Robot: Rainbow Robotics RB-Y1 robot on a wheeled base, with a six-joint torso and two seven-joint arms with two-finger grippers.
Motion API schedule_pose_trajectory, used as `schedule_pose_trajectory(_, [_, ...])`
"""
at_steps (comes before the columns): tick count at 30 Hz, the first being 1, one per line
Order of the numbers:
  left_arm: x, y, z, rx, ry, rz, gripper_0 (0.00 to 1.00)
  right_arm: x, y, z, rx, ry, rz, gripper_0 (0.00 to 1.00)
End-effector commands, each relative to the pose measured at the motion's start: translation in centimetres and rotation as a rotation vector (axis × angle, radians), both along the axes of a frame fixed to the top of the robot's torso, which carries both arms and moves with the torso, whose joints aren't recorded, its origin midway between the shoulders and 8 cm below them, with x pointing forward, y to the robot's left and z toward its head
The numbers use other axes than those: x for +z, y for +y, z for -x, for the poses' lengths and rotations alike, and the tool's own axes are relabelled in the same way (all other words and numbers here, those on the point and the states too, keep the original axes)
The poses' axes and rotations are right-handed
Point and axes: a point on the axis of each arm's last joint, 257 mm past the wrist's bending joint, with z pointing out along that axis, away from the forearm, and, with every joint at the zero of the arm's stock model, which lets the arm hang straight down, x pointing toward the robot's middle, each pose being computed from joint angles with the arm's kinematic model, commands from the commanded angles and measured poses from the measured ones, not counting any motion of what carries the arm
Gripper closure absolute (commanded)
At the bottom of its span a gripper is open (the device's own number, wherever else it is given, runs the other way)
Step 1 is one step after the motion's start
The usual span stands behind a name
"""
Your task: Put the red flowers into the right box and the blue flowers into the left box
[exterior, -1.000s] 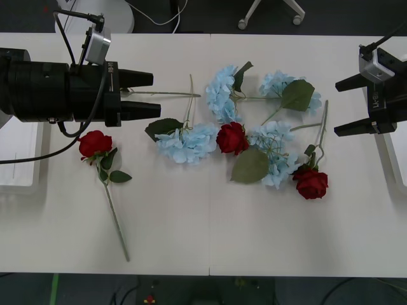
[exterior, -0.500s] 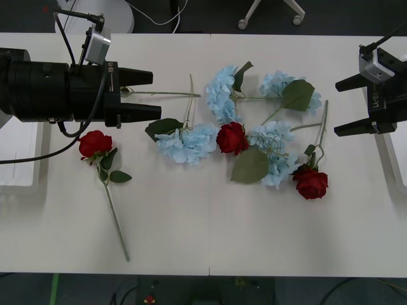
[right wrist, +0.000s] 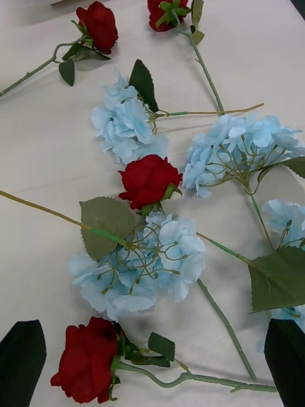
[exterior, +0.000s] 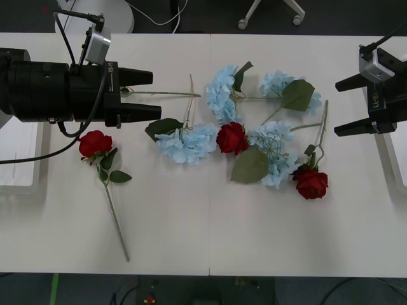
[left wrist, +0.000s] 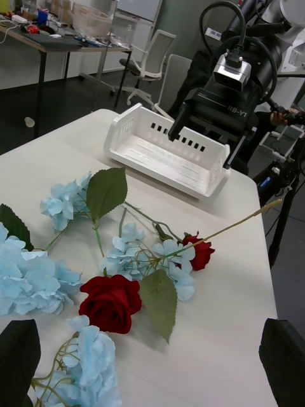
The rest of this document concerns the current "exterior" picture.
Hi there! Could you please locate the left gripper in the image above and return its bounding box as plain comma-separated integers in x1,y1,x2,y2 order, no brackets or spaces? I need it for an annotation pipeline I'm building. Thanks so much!
68,61,163,128

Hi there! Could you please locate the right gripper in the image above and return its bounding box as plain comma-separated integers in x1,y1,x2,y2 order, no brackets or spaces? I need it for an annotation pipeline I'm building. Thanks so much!
333,62,407,138

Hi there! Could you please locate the green twig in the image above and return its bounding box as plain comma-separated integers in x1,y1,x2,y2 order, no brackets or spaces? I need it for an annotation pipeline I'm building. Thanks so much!
120,86,202,98

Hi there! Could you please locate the red rose with long stem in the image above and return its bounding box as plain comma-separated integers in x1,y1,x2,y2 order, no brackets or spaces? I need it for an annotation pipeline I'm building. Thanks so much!
78,130,133,263

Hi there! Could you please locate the pale blue flower with leaf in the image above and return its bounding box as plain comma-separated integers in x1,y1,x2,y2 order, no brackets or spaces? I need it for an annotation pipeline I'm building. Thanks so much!
205,61,284,125
258,71,323,126

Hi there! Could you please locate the red rose with green stem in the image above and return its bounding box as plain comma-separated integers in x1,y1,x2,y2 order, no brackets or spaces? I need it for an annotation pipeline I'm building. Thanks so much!
216,121,322,156
291,99,329,201

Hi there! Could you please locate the shallow white box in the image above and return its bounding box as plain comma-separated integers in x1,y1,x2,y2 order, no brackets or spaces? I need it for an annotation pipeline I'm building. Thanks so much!
0,120,52,195
374,120,407,189

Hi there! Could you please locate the white chair base with casters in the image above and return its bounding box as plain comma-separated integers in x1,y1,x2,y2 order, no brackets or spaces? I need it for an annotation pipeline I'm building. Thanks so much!
238,0,307,31

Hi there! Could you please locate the green floor tape strip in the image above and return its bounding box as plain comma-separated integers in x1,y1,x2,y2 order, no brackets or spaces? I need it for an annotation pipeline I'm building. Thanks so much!
49,273,60,305

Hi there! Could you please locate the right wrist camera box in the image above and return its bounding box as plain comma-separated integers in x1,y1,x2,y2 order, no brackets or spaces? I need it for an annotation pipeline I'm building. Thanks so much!
358,44,397,85

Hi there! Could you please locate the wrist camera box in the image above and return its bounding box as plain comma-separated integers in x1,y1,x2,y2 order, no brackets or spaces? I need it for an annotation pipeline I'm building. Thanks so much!
358,44,397,85
81,27,113,66

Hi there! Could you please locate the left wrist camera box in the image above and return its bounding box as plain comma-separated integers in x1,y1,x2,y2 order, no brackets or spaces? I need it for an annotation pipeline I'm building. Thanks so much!
81,27,113,66

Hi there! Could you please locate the white floor cable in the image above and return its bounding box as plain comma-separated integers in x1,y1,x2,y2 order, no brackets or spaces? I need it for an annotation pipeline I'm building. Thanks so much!
127,0,189,26

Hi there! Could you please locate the white round pedestal base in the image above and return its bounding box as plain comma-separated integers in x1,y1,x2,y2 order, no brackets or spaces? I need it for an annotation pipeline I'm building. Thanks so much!
53,0,134,34

